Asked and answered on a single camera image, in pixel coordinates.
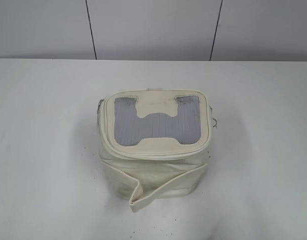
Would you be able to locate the cream insulated cooler bag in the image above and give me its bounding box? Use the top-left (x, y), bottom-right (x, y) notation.
top-left (97, 89), bottom-right (217, 212)

